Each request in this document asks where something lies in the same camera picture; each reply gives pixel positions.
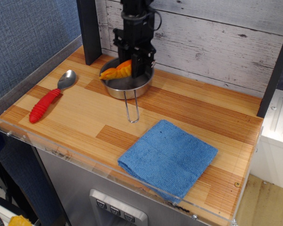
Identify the orange plush salmon toy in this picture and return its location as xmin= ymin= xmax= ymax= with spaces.
xmin=100 ymin=60 xmax=132 ymax=80

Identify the dark shelf post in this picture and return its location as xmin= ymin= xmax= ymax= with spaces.
xmin=76 ymin=0 xmax=102 ymax=65
xmin=257 ymin=45 xmax=283 ymax=118

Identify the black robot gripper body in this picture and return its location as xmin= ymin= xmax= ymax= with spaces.
xmin=113 ymin=11 xmax=156 ymax=55

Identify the clear acrylic table guard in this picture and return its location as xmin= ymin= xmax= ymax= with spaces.
xmin=0 ymin=37 xmax=263 ymax=226

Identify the dark left shelf post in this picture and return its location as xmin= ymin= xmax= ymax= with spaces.
xmin=76 ymin=0 xmax=102 ymax=65

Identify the white appliance at right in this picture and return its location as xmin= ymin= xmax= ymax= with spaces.
xmin=250 ymin=89 xmax=283 ymax=188

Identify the blue folded cloth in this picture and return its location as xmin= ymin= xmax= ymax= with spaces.
xmin=117 ymin=120 xmax=218 ymax=204

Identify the silver button control panel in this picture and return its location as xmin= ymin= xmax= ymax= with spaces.
xmin=89 ymin=188 xmax=148 ymax=226

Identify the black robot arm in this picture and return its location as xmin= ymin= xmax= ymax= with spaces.
xmin=113 ymin=0 xmax=156 ymax=78

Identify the red handled metal spoon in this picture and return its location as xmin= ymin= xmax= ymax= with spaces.
xmin=29 ymin=70 xmax=76 ymax=123

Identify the black yellow object bottom left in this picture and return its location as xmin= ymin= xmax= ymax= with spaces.
xmin=0 ymin=215 xmax=32 ymax=226

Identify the dark right shelf post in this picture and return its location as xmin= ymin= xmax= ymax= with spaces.
xmin=257 ymin=45 xmax=283 ymax=118

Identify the stainless steel cabinet front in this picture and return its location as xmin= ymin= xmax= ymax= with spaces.
xmin=32 ymin=145 xmax=217 ymax=226

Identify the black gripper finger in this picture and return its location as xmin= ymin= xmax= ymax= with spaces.
xmin=118 ymin=46 xmax=133 ymax=63
xmin=131 ymin=53 xmax=155 ymax=79

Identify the stainless steel pot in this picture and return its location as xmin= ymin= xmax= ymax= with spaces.
xmin=101 ymin=66 xmax=154 ymax=123

